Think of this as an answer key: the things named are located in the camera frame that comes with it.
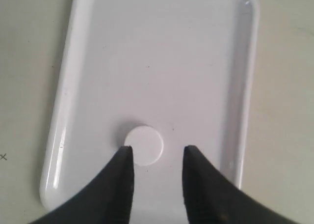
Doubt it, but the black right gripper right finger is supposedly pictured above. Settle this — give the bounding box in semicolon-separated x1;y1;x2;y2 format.
182;145;293;224

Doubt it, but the white plastic tray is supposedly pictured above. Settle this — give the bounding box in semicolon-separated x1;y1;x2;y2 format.
40;0;259;210

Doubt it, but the white bottle cap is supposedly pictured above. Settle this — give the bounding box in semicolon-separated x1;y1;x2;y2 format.
124;126;164;167

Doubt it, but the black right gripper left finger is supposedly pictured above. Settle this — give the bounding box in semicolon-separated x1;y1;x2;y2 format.
34;146;134;224

